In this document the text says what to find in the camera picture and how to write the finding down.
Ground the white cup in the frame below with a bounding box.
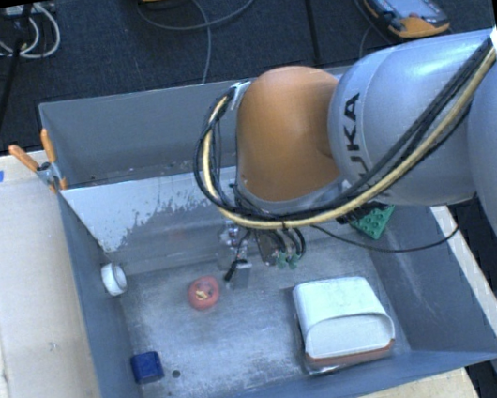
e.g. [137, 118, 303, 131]
[99, 260, 130, 299]

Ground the white and orange box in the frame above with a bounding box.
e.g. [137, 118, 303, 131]
[289, 268, 401, 377]

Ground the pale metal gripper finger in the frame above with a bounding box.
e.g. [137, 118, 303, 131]
[209, 220, 254, 271]
[230, 259, 257, 291]

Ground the blue cube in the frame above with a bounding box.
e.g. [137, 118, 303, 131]
[128, 349, 167, 387]

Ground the red toy apple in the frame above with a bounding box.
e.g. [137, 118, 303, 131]
[184, 273, 225, 314]

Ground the pale flat board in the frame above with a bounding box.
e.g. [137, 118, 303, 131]
[0, 171, 104, 398]

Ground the grey metal bin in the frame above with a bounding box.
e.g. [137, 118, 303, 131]
[37, 31, 497, 398]

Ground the green toy building plate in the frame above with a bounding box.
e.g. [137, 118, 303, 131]
[347, 203, 401, 244]

